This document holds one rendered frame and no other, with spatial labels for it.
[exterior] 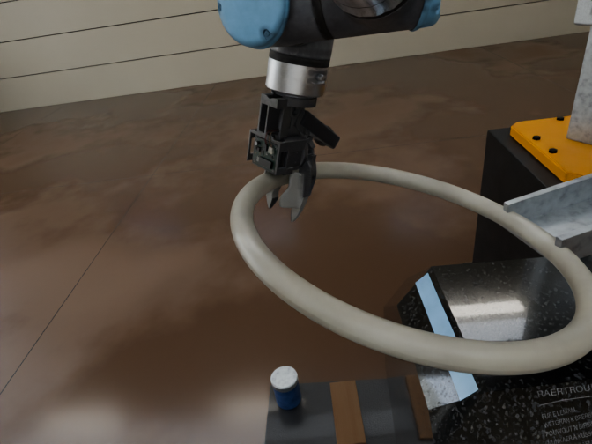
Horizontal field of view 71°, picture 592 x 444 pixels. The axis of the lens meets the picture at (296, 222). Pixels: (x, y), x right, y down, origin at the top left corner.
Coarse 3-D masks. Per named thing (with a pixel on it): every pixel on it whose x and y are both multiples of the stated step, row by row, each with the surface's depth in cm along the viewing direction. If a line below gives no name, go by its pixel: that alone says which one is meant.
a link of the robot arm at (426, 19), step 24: (312, 0) 42; (336, 0) 37; (360, 0) 34; (384, 0) 35; (408, 0) 37; (432, 0) 38; (336, 24) 43; (360, 24) 42; (384, 24) 41; (408, 24) 41; (432, 24) 41
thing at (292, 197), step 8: (296, 176) 68; (288, 184) 67; (296, 184) 68; (288, 192) 67; (296, 192) 69; (280, 200) 66; (288, 200) 68; (296, 200) 69; (304, 200) 69; (296, 208) 70; (296, 216) 71
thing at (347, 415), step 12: (336, 384) 161; (348, 384) 161; (336, 396) 157; (348, 396) 156; (336, 408) 153; (348, 408) 152; (336, 420) 149; (348, 420) 148; (360, 420) 148; (336, 432) 145; (348, 432) 145; (360, 432) 144
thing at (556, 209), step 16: (544, 192) 68; (560, 192) 69; (576, 192) 70; (512, 208) 68; (528, 208) 69; (544, 208) 70; (560, 208) 71; (576, 208) 70; (544, 224) 69; (560, 224) 68; (576, 224) 67; (560, 240) 59; (576, 240) 59; (544, 256) 63
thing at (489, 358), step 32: (256, 192) 60; (448, 192) 75; (512, 224) 67; (256, 256) 45; (576, 256) 57; (288, 288) 41; (576, 288) 52; (320, 320) 39; (352, 320) 38; (384, 320) 38; (576, 320) 44; (384, 352) 37; (416, 352) 36; (448, 352) 36; (480, 352) 37; (512, 352) 37; (544, 352) 38; (576, 352) 40
